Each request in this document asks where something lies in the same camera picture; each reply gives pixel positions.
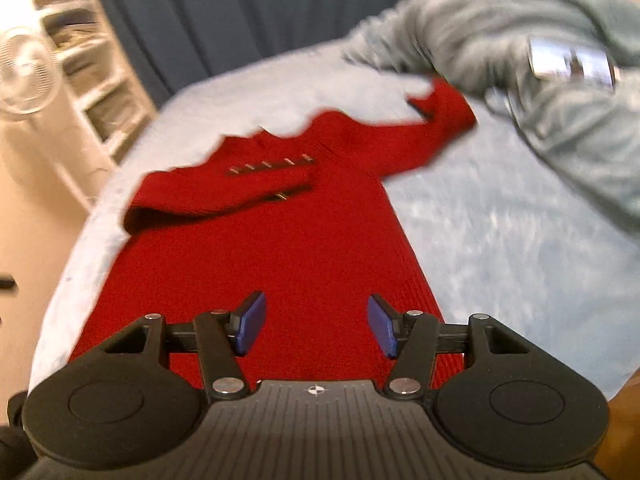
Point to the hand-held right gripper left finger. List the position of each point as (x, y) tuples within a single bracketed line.
[(250, 322)]

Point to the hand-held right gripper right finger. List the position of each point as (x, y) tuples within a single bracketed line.
[(381, 325)]

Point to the red knit sweater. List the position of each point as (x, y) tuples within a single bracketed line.
[(300, 240)]

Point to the bed with light blue sheet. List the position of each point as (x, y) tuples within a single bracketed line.
[(500, 240)]

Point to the white shelf unit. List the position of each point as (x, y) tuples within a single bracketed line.
[(95, 75)]

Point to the dark blue curtain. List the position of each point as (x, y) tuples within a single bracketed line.
[(240, 15)]

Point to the grey-blue crumpled blanket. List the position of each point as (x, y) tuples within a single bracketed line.
[(475, 20)]

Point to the shiny silver object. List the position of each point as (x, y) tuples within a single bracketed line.
[(570, 62)]

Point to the white standing fan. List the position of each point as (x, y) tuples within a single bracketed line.
[(25, 75)]

